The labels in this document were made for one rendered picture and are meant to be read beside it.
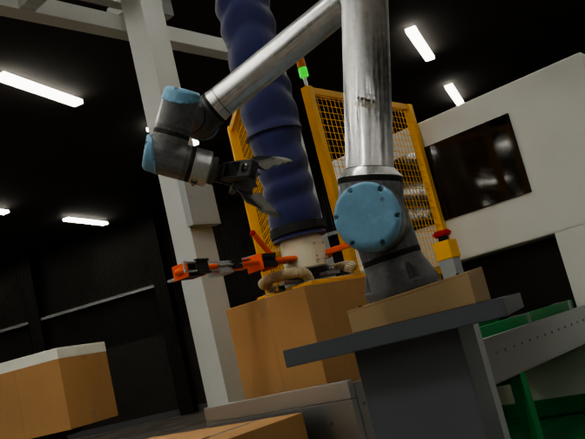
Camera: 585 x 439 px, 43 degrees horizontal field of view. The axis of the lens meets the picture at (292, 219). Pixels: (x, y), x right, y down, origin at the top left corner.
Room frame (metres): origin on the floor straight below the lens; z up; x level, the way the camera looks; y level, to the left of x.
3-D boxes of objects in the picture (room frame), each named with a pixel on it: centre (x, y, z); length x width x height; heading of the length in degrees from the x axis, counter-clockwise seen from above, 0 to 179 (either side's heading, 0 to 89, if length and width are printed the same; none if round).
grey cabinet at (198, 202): (3.79, 0.45, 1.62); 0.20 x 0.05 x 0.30; 141
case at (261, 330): (2.93, -0.01, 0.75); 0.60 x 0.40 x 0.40; 142
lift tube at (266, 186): (2.91, -0.01, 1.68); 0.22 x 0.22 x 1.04
